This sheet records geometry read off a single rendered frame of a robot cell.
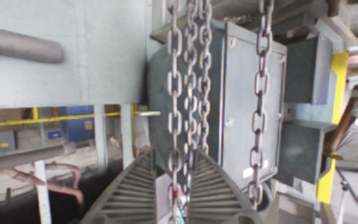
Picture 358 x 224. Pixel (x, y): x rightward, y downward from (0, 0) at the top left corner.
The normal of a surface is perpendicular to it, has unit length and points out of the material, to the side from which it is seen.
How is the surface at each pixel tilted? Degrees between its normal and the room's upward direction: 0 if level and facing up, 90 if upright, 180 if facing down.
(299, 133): 90
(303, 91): 90
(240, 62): 90
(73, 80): 90
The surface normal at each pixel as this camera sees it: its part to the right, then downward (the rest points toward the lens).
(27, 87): 0.76, 0.07
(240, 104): 0.50, 0.09
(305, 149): -0.87, 0.05
